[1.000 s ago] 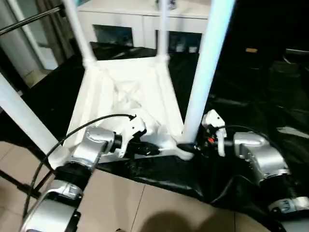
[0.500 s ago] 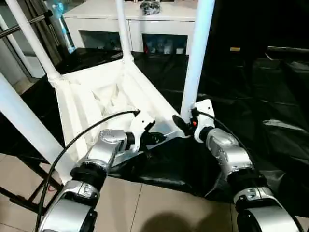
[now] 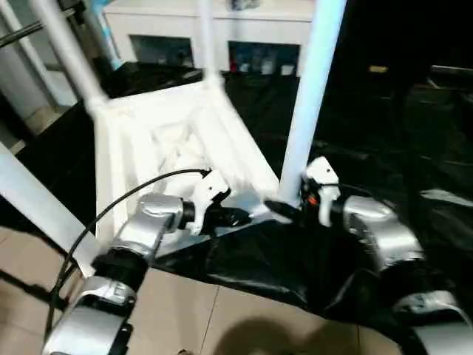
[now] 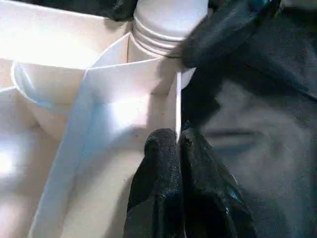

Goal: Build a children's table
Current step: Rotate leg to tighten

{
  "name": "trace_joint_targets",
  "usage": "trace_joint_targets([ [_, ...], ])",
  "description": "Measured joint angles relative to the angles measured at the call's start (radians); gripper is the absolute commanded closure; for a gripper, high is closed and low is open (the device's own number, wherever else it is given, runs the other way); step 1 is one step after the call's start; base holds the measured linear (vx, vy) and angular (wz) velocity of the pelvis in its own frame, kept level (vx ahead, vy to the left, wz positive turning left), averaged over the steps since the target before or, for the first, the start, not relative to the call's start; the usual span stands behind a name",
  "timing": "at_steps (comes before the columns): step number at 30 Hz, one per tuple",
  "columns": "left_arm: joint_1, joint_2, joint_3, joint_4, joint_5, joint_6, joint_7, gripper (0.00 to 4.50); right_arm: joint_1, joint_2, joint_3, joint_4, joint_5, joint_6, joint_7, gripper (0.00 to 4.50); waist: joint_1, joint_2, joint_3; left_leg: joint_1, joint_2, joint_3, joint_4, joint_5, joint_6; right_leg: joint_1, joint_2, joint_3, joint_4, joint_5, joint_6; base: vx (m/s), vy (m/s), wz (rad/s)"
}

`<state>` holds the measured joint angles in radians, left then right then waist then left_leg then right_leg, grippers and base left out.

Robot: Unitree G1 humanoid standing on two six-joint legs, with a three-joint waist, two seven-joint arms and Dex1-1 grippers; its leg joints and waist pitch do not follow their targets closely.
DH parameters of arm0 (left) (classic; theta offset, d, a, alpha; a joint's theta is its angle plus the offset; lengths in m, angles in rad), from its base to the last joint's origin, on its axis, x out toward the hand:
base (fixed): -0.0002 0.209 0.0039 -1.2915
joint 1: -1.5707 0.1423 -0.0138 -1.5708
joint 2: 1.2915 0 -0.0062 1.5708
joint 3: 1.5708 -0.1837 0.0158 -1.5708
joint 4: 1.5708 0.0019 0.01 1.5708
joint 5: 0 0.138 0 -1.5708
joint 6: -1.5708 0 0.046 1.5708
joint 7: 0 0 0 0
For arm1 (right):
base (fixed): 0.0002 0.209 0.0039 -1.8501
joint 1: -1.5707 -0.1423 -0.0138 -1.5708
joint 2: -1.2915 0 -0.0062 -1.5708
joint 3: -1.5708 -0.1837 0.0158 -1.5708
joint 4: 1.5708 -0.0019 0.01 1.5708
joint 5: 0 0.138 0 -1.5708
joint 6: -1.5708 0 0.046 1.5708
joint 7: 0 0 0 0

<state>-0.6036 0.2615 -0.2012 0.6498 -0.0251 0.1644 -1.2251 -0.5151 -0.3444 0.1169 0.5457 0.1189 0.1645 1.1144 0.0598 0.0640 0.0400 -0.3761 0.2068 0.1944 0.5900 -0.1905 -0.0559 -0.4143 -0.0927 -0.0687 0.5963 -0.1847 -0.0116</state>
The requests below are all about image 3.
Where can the white plastic table top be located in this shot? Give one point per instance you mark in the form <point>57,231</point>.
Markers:
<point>166,129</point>

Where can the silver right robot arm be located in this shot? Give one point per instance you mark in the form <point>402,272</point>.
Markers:
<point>380,233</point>

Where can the black plastic mat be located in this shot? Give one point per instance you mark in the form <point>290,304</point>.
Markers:
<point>369,240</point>

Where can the small tan label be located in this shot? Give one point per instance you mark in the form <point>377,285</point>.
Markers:
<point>378,69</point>

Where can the red bottle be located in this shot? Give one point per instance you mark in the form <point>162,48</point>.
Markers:
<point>233,66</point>

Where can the black draped furniture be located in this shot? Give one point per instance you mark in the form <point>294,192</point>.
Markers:
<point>406,29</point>

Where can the white sideboard cabinet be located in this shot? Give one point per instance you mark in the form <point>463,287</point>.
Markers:
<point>166,22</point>

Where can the black parts in clear bag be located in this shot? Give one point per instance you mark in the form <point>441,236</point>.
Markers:
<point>244,3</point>

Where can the blue white plastic package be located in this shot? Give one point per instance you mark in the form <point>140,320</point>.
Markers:
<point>107,37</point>

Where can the metal rod with black knob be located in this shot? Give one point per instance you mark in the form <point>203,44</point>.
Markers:
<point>20,33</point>

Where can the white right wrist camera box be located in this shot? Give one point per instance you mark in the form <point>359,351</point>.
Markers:
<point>321,174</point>

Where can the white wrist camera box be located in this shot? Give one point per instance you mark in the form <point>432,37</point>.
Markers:
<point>321,174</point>
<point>210,188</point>

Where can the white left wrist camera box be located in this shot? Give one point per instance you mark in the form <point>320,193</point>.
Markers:
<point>210,188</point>

